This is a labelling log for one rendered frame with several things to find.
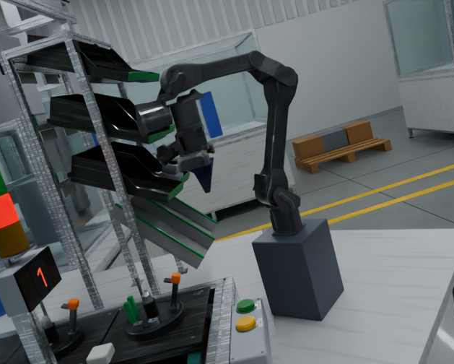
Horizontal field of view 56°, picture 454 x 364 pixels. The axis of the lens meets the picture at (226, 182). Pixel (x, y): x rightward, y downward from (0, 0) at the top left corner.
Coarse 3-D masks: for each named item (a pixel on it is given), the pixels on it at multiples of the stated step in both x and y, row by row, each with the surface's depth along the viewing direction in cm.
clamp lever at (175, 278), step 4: (172, 276) 93; (176, 276) 93; (180, 276) 94; (164, 280) 93; (168, 280) 93; (172, 280) 93; (176, 280) 93; (176, 284) 93; (176, 288) 94; (172, 292) 94; (176, 292) 94; (172, 296) 94; (176, 296) 94; (172, 300) 94; (176, 300) 94; (172, 304) 94; (176, 304) 95
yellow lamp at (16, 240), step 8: (16, 224) 71; (0, 232) 70; (8, 232) 70; (16, 232) 71; (24, 232) 73; (0, 240) 70; (8, 240) 70; (16, 240) 71; (24, 240) 72; (0, 248) 70; (8, 248) 70; (16, 248) 71; (24, 248) 72; (0, 256) 71; (8, 256) 71
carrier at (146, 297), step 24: (120, 312) 107; (144, 312) 98; (168, 312) 95; (192, 312) 96; (120, 336) 95; (144, 336) 89; (168, 336) 89; (192, 336) 86; (96, 360) 85; (120, 360) 85; (144, 360) 85
